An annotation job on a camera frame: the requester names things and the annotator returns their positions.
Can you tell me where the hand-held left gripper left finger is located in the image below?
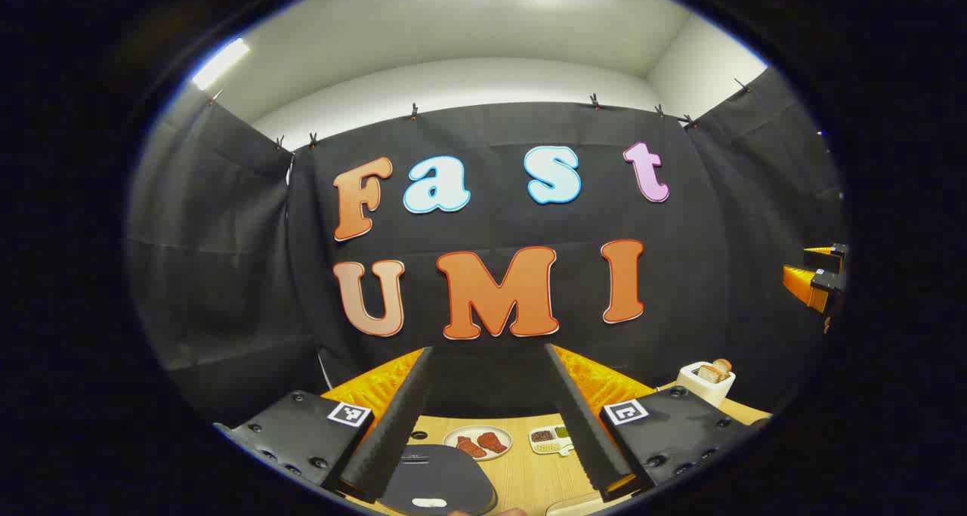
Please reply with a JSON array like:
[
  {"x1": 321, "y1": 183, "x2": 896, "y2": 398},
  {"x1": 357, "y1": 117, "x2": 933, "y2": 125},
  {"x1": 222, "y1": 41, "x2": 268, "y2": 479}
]
[{"x1": 214, "y1": 346, "x2": 436, "y2": 505}]

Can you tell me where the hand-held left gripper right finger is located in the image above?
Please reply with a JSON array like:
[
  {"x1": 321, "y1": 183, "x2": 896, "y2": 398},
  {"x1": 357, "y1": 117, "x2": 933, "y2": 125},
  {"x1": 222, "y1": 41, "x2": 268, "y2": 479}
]
[{"x1": 544, "y1": 342, "x2": 771, "y2": 502}]

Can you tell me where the black and silver rice cooker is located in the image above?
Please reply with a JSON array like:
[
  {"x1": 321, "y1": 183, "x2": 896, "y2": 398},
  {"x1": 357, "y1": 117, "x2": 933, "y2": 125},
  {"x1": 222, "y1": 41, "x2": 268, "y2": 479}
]
[{"x1": 378, "y1": 444, "x2": 498, "y2": 515}]

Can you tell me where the white divided bean dish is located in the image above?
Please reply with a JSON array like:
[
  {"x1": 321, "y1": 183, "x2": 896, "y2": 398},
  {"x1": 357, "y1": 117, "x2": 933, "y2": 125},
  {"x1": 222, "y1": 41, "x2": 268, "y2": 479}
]
[{"x1": 529, "y1": 424, "x2": 575, "y2": 456}]

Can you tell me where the round white plate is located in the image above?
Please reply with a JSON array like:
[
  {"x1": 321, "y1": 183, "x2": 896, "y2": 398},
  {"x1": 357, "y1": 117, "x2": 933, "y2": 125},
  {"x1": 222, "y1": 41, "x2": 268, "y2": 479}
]
[{"x1": 443, "y1": 425, "x2": 514, "y2": 462}]

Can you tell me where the black backdrop cloth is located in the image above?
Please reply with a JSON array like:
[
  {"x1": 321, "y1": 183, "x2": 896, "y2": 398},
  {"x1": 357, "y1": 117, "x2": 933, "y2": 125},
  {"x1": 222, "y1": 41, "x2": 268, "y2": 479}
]
[{"x1": 127, "y1": 66, "x2": 847, "y2": 419}]

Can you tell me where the white toaster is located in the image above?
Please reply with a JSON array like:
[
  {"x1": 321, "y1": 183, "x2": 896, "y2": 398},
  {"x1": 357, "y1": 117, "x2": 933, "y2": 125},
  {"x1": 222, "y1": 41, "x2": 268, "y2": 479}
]
[{"x1": 676, "y1": 361, "x2": 736, "y2": 407}]

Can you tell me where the ceiling light panel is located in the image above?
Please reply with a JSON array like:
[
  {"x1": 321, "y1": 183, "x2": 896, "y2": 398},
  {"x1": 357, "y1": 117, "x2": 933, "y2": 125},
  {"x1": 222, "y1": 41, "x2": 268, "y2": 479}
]
[{"x1": 191, "y1": 38, "x2": 251, "y2": 91}]

